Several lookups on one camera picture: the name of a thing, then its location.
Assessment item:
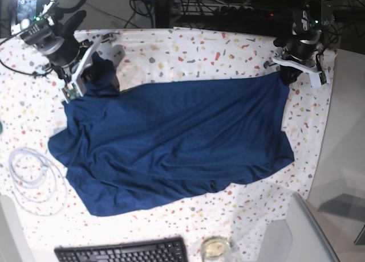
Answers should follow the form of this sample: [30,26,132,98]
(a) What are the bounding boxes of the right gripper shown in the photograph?
[36,33,115,102]

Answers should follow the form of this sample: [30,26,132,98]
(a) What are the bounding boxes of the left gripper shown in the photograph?
[267,35,331,88]

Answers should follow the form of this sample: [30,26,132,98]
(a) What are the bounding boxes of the dark blue t-shirt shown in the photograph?
[48,55,294,216]

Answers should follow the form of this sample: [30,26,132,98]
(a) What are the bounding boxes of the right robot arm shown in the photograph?
[11,0,115,101]

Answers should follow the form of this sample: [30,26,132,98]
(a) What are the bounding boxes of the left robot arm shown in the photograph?
[272,0,334,87]

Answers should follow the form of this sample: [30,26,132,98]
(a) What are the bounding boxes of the terrazzo patterned table cloth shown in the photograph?
[1,28,332,261]

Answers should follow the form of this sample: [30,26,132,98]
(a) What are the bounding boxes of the grey monitor edge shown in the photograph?
[286,193,339,262]

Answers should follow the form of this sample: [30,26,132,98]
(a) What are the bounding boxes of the clear glass jar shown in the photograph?
[200,236,232,262]

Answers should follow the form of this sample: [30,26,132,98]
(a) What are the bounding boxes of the black computer keyboard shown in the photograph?
[54,237,188,262]

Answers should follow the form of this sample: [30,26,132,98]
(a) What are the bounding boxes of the coiled white cable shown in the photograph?
[7,147,68,217]

